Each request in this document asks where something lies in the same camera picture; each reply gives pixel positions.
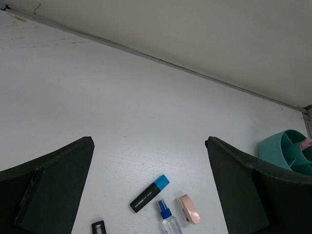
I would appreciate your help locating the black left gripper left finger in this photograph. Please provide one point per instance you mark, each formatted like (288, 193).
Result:
(42, 196)

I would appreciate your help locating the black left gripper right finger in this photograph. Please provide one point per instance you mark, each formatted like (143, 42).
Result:
(258, 197)

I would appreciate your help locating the pink eraser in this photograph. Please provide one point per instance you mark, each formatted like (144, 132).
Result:
(188, 209)

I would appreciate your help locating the teal round desk organizer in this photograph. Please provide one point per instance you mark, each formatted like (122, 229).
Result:
(283, 150)

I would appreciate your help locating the pink highlighter black body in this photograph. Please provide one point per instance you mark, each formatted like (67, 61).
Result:
(98, 226)

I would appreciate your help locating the clear bottle blue cap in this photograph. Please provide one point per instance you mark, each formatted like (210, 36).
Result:
(170, 224)

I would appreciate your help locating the blue highlighter black body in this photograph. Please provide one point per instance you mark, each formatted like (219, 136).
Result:
(149, 193)

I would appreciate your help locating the aluminium side rail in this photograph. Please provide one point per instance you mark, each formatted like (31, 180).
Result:
(307, 117)

